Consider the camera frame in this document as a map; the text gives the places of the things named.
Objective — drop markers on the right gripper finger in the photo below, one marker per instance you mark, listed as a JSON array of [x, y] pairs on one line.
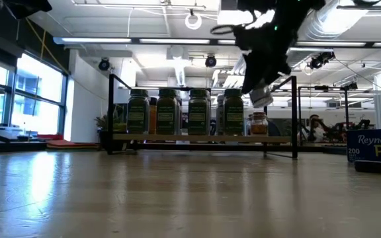
[[274, 75], [250, 77]]

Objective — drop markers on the green-lid oregano spice jar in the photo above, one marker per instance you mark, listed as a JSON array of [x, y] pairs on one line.
[[167, 114], [198, 114], [233, 114], [138, 114]]

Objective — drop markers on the black-lid orange spice jar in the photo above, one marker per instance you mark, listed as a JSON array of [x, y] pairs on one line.
[[153, 119]]

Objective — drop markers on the black background robot arm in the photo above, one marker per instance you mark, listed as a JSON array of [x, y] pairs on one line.
[[356, 125]]

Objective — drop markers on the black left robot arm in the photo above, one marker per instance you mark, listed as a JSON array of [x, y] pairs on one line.
[[25, 6]]

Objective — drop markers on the black round ceiling speaker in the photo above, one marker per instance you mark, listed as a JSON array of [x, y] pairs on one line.
[[104, 64], [210, 61]]

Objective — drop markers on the black track spotlight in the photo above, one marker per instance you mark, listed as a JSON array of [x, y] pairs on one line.
[[321, 60]]

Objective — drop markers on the dark chair back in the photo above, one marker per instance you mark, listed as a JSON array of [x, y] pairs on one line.
[[273, 129]]

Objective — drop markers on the person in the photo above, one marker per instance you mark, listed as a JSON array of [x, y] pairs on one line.
[[314, 130]]

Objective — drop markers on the blue Reynolds box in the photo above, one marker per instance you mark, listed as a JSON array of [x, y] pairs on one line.
[[372, 145]]

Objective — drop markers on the potted succulent plant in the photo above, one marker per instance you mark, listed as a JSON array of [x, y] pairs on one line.
[[116, 124]]

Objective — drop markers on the red notebook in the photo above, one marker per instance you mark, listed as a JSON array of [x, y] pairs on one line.
[[68, 144]]

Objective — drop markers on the red plastic piece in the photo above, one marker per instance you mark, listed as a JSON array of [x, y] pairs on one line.
[[50, 136]]

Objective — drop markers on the window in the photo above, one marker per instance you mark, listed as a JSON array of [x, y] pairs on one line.
[[38, 99]]

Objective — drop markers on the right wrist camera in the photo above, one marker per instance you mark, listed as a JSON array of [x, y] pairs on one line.
[[241, 38]]

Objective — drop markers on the ribbed silver air duct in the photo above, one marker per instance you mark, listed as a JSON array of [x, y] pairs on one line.
[[303, 56]]

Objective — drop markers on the black background metal frame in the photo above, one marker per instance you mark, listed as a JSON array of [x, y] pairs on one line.
[[322, 88]]

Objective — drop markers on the large silver air duct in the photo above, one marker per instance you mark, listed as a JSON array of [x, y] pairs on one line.
[[329, 23]]

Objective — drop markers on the wooden shelf with black frame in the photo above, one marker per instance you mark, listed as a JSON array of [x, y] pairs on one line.
[[210, 138]]

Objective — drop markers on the black overhead bracket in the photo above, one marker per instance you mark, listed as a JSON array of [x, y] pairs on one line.
[[364, 7]]

